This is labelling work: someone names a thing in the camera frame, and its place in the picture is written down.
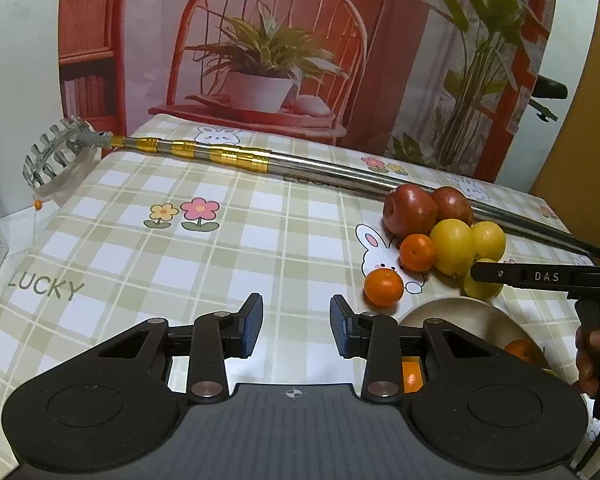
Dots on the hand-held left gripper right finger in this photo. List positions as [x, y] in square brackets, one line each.
[341, 327]

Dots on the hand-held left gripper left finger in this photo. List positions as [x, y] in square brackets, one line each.
[250, 327]

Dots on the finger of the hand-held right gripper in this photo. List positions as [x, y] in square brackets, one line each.
[492, 274]

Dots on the yellow-green citrus fruit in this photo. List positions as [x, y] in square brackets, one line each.
[550, 373]
[480, 294]

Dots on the large yellow citrus fruit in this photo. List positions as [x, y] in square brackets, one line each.
[490, 240]
[452, 246]

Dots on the beige round plate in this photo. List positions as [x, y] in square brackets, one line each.
[455, 312]

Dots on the small orange mandarin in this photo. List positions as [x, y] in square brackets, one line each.
[522, 350]
[417, 252]
[384, 287]

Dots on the person's right hand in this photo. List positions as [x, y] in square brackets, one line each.
[590, 355]

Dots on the red apple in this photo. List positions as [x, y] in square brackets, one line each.
[410, 210]
[454, 204]

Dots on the checkered bunny tablecloth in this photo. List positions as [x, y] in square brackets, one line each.
[180, 280]

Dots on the wooden panel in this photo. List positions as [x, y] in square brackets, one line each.
[590, 135]

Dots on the telescopic metal rake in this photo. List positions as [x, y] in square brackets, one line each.
[330, 172]

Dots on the black saddle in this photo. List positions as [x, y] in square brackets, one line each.
[550, 87]

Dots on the printed room backdrop cloth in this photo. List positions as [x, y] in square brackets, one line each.
[380, 60]

